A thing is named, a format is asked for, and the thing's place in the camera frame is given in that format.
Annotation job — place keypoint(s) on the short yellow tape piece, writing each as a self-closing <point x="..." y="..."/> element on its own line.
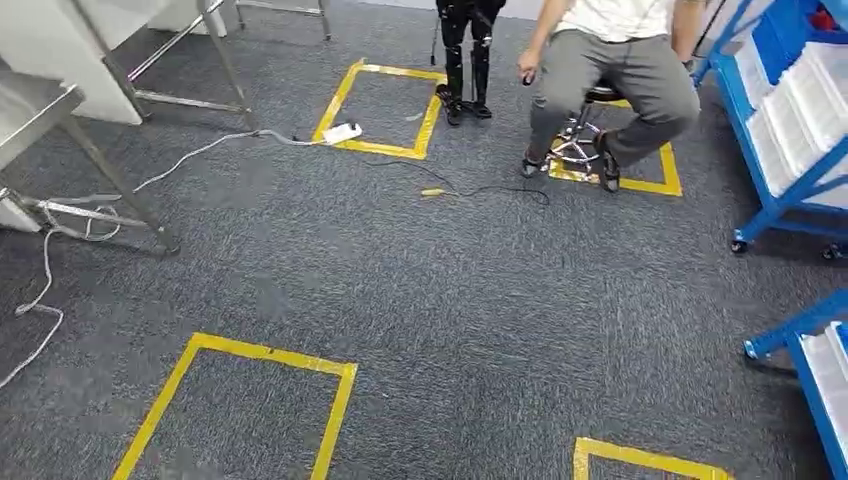
<point x="432" y="192"/>

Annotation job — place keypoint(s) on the yellow floor tape square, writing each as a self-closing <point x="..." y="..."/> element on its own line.
<point x="669" y="172"/>
<point x="265" y="354"/>
<point x="636" y="456"/>
<point x="381" y="149"/>

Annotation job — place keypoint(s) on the white power strip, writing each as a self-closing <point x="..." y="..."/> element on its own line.
<point x="342" y="133"/>

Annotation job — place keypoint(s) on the black humanoid robot legs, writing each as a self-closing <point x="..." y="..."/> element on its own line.
<point x="454" y="66"/>

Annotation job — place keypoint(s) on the chrome stool with black seat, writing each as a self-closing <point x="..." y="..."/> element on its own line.
<point x="599" y="95"/>

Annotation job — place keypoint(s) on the stainless steel table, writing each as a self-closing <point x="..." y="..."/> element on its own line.
<point x="33" y="112"/>
<point x="324" y="20"/>
<point x="192" y="101"/>

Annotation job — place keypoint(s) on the person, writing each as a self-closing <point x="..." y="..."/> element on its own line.
<point x="629" y="73"/>

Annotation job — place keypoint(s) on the white partition panel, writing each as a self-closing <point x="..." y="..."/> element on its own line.
<point x="66" y="53"/>
<point x="185" y="16"/>

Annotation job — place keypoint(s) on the blue metal shelf rack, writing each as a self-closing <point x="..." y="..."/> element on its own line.
<point x="795" y="324"/>
<point x="740" y="132"/>

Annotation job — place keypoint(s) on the white plastic bin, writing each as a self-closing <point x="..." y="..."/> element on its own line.
<point x="828" y="378"/>
<point x="802" y="112"/>
<point x="752" y="76"/>

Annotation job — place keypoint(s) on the blue plastic bin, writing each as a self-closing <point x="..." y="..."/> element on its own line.
<point x="772" y="46"/>

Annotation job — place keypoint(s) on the small red object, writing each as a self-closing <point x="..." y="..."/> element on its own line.
<point x="825" y="16"/>

